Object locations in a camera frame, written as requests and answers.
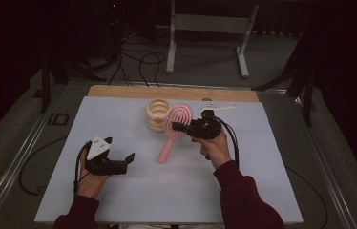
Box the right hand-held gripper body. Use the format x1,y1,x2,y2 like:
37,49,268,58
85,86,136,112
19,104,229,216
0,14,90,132
189,103,238,140

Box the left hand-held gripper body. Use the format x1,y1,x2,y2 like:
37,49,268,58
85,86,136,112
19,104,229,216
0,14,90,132
85,135,127,176

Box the pink hairbrush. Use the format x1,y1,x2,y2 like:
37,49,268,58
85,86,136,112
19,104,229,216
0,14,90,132
157,104,194,165

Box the cream ribbed holder cup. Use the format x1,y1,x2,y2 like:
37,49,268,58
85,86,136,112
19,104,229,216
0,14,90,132
144,98,173,134

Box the person's right hand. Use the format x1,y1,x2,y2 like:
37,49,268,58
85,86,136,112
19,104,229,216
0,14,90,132
199,133,232,170

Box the person's left hand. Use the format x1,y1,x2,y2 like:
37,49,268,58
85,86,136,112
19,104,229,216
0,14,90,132
76,149,111,199

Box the white table sheet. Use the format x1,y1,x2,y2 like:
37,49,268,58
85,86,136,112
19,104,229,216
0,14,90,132
33,95,305,225

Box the black tripod stand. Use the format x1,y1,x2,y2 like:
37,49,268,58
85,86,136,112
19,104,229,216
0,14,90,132
39,52,108,115

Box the white metal stand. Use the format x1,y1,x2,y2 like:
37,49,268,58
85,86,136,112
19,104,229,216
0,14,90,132
165,0,260,79

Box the black angled stand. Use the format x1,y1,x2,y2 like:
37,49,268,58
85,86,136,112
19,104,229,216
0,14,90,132
251,30,317,128

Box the dark device with red light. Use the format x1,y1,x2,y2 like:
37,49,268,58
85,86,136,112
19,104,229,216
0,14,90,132
104,0,127,27

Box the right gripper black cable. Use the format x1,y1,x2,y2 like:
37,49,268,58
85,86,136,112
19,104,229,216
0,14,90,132
214,116,329,229

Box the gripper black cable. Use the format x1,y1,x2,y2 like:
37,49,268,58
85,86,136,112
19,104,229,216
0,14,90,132
214,116,329,229
18,135,93,197

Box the black floor cables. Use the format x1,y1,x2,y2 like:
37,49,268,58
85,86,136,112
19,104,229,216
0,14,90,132
107,30,167,88

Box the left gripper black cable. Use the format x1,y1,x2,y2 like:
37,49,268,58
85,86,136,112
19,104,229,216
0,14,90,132
18,135,93,197

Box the metal floor rail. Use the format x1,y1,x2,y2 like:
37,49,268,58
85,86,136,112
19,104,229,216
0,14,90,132
0,83,70,229
289,92,357,229

